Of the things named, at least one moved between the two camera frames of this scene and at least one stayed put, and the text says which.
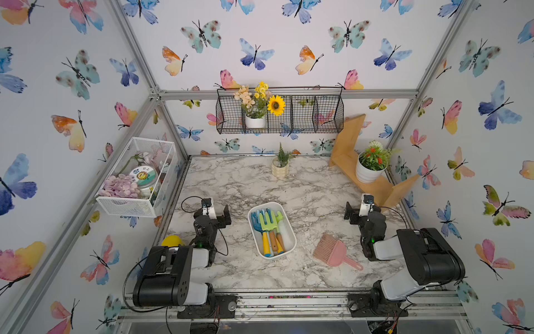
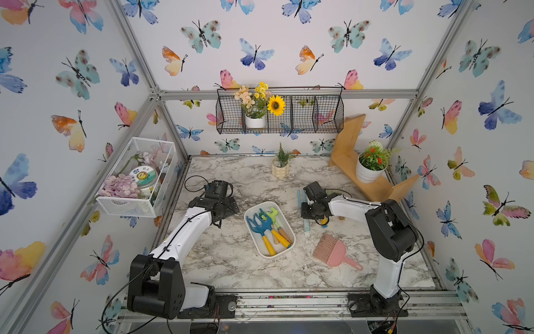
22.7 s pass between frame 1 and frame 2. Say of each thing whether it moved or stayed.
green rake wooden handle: moved
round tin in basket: stayed
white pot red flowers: stayed
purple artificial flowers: stayed
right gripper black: moved
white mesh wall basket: stayed
